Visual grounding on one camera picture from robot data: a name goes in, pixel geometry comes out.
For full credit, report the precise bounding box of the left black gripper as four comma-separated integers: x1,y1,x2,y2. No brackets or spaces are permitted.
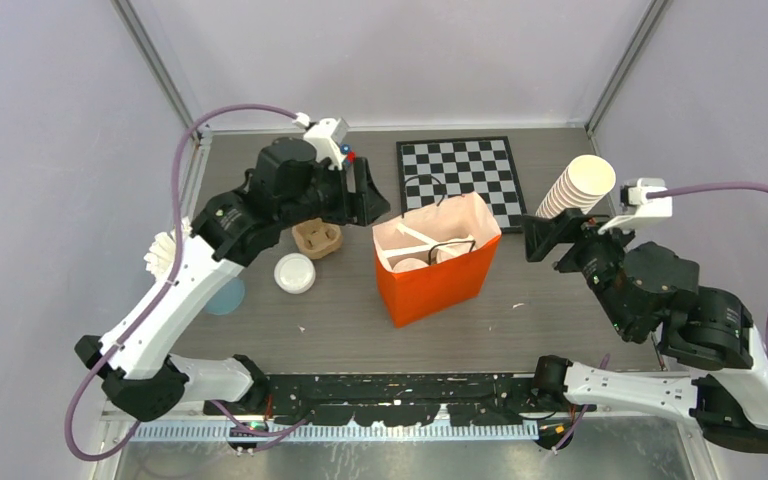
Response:
278,155,390,230

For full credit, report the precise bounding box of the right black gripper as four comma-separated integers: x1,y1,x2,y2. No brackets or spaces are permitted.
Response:
515,203,642,333

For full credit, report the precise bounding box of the white straw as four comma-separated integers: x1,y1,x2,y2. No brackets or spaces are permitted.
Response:
381,244,432,258
396,223,439,246

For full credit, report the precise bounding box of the stack of white paper cups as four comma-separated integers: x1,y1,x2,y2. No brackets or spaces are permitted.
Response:
535,154,616,219

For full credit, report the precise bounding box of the white plastic cup lid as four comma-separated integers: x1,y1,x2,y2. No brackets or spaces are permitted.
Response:
432,237,475,264

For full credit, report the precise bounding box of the orange paper bag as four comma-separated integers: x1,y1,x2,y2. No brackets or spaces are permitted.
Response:
372,192,502,328

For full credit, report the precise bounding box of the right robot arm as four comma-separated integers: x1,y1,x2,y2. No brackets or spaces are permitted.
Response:
523,209,768,454

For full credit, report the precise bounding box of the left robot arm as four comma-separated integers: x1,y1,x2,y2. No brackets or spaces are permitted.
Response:
75,137,390,422

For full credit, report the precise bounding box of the blue white toy figure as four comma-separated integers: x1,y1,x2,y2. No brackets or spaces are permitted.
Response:
340,143,356,165

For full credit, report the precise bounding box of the black white checkerboard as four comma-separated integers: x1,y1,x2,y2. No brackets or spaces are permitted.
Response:
396,136,527,234

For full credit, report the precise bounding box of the brown pulp cup carrier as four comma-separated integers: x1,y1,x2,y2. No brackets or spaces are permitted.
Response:
291,218,343,260

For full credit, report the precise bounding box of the blue straw holder cup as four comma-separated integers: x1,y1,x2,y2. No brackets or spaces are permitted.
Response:
203,277,246,316

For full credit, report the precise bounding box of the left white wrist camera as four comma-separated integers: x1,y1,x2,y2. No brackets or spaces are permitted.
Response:
293,112,349,170

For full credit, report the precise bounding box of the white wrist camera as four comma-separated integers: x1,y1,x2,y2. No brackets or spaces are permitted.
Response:
598,178,673,234
293,112,349,170

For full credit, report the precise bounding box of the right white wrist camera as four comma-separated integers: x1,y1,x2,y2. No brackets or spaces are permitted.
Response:
598,178,673,234

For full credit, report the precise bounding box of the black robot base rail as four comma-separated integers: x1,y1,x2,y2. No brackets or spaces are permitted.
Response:
223,373,581,427

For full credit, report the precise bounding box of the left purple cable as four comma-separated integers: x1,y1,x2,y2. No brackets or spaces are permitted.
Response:
63,103,312,463

